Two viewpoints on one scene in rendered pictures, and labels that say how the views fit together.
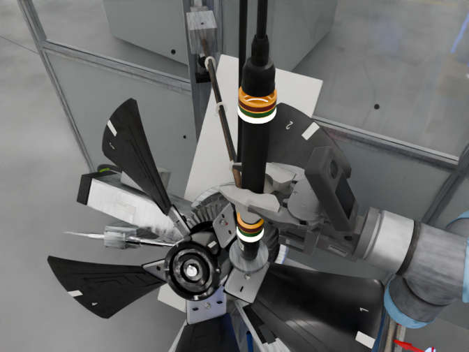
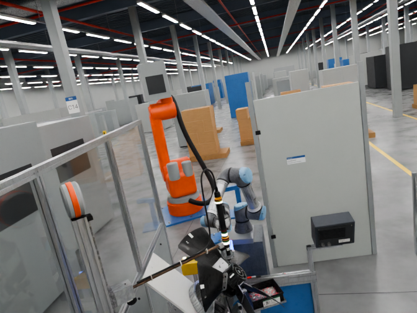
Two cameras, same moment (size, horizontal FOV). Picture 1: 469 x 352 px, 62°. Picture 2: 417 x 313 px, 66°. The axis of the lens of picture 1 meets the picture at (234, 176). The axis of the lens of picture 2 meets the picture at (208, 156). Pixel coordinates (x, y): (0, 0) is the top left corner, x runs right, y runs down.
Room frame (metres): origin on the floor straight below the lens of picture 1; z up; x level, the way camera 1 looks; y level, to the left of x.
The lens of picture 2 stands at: (0.92, 1.58, 2.26)
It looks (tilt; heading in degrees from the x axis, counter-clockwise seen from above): 13 degrees down; 251
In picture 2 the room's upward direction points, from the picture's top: 11 degrees counter-clockwise
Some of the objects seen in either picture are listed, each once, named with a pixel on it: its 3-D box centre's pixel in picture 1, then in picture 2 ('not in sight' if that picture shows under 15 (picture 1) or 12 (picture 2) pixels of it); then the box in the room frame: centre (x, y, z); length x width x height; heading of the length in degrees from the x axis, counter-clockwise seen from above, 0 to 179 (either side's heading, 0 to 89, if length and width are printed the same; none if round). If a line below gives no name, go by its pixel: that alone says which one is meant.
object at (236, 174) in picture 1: (220, 108); (179, 264); (0.65, 0.03, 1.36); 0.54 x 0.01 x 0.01; 10
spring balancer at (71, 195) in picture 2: not in sight; (72, 199); (1.06, 0.10, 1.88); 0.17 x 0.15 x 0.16; 65
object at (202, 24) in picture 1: (202, 31); (121, 292); (0.97, 0.09, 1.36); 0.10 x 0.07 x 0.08; 10
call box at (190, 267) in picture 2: not in sight; (193, 266); (0.47, -0.48, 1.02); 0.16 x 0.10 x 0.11; 155
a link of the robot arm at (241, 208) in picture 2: not in sight; (241, 211); (-0.07, -0.69, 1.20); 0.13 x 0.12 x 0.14; 129
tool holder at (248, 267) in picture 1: (248, 237); (226, 249); (0.36, -0.02, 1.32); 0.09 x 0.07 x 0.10; 10
